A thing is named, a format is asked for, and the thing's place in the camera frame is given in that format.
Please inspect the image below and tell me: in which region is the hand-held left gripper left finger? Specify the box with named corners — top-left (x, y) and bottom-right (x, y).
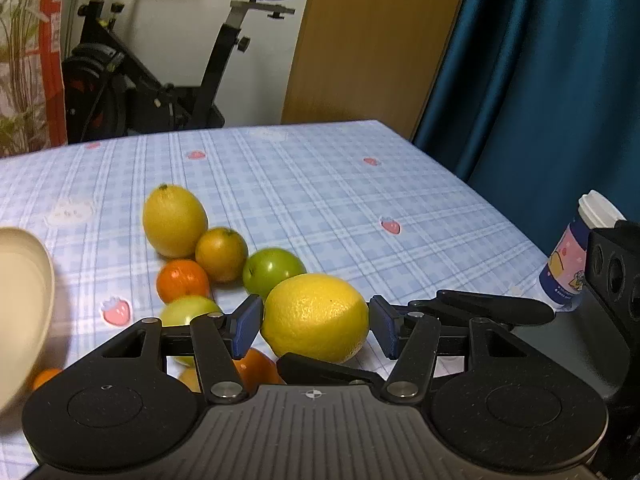
top-left (100, 294), bottom-right (265, 405)

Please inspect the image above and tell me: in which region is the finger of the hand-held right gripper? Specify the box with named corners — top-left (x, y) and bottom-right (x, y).
top-left (276, 352), bottom-right (383, 388)
top-left (407, 289), bottom-right (556, 332)

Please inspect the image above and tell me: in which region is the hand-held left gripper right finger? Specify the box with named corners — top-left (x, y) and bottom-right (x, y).
top-left (368, 296), bottom-right (533, 405)

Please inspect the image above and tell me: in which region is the orange tangerine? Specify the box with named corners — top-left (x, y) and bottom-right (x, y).
top-left (157, 259), bottom-right (212, 306)
top-left (232, 347), bottom-right (286, 391)
top-left (31, 368), bottom-right (63, 392)
top-left (177, 366), bottom-right (203, 393)

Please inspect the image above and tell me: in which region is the large yellow lemon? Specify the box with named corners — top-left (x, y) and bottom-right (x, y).
top-left (261, 274), bottom-right (371, 365)

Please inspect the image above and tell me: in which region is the green round fruit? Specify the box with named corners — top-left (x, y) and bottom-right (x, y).
top-left (242, 247), bottom-right (307, 301)

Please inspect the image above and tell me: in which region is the yellow-green round fruit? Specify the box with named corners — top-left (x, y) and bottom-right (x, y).
top-left (160, 296), bottom-right (224, 368)

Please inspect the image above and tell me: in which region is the cream round plate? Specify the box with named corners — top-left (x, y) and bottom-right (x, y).
top-left (0, 227), bottom-right (56, 413)

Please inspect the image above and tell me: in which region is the cartoon print drink cup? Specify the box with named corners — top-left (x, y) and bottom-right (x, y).
top-left (538, 190), bottom-right (626, 312)

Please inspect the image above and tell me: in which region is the yellowish tangerine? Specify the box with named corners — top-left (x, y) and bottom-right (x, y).
top-left (195, 227), bottom-right (249, 283)

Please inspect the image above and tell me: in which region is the small green-tipped lemon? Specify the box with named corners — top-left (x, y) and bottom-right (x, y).
top-left (142, 184), bottom-right (209, 259)

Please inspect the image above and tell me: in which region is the blue checked tablecloth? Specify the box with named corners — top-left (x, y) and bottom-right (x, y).
top-left (0, 119), bottom-right (566, 480)

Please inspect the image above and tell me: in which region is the blue curtain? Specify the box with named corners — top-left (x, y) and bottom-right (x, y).
top-left (411, 0), bottom-right (640, 241)

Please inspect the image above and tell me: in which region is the black exercise bike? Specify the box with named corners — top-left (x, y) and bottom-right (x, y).
top-left (60, 0), bottom-right (302, 143)

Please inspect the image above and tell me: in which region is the wooden door panel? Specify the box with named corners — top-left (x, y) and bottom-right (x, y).
top-left (281, 0), bottom-right (476, 141)

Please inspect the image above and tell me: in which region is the printed room wall backdrop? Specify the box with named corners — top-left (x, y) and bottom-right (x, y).
top-left (0, 0), bottom-right (68, 158)

